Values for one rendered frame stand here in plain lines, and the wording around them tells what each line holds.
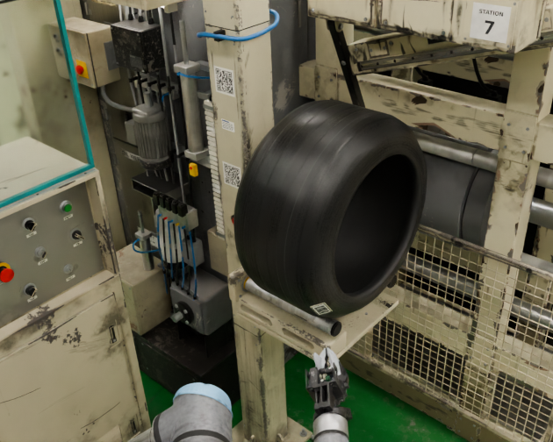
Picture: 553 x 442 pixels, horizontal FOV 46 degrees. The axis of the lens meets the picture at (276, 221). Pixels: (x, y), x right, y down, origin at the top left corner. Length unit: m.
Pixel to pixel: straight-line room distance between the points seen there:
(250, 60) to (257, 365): 1.09
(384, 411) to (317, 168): 1.52
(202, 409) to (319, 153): 0.66
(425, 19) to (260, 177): 0.55
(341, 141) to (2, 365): 1.15
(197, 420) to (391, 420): 1.65
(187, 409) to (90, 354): 0.97
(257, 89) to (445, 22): 0.52
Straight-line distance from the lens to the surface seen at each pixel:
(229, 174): 1.93
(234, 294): 1.98
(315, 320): 1.84
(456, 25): 1.65
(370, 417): 2.82
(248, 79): 1.78
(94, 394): 2.31
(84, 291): 2.09
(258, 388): 2.42
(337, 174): 1.53
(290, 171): 1.56
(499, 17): 1.59
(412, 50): 1.89
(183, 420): 1.27
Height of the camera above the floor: 2.11
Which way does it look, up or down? 32 degrees down
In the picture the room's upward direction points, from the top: 3 degrees counter-clockwise
